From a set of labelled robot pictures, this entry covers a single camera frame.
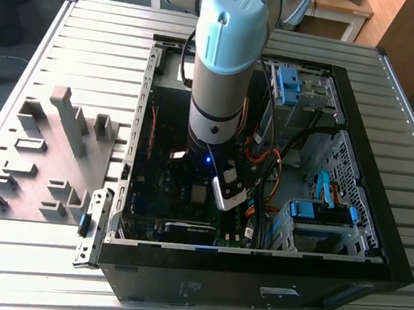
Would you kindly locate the CPU with silver top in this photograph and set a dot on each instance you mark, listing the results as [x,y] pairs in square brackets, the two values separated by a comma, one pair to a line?
[199,194]

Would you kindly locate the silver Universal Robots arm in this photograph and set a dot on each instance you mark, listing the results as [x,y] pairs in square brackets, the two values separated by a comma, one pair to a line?
[215,97]

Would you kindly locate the CPU socket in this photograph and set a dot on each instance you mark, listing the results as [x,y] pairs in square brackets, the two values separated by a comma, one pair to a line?
[198,205]

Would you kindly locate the green motherboard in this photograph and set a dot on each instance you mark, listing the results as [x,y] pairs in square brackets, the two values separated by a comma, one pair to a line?
[167,198]

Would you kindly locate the grey power supply unit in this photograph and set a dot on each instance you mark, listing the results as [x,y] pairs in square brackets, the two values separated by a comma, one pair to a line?
[171,104]

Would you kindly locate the black RAM slot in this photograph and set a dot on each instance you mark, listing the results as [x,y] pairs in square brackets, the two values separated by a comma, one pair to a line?
[224,225]
[233,226]
[238,226]
[229,226]

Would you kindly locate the graphics card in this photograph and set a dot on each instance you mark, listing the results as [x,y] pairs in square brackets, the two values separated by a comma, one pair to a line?
[189,233]

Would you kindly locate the hard disk in blue carrier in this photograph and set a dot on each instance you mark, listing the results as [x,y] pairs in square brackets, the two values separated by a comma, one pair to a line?
[302,209]

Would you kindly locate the low silver disk bay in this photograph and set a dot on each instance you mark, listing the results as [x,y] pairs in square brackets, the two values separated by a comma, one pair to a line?
[283,238]

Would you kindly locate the blue drive bay latch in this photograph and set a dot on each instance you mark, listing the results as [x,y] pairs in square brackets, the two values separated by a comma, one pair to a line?
[290,79]

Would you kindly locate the black open PC case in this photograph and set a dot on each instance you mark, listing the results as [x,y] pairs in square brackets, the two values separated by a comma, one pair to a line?
[217,283]

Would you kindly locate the tall silver drive cage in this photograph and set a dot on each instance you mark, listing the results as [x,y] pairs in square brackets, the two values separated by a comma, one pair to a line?
[313,99]

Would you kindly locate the grey parts rack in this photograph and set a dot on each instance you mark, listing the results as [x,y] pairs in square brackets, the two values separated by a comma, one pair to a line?
[57,171]

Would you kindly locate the pale blue teach pendant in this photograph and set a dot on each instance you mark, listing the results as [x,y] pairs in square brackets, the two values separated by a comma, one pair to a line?
[295,14]

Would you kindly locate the wooden cabinet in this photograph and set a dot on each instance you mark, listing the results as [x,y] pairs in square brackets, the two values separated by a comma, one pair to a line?
[412,42]

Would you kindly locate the silver camera black bracket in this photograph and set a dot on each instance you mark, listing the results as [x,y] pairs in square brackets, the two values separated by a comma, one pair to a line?
[225,198]

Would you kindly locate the metal card bracket blue latch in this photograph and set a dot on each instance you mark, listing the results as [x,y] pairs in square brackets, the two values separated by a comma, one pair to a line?
[97,203]

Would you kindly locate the wooden desk white frame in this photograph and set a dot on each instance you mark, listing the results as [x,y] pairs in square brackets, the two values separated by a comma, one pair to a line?
[343,3]

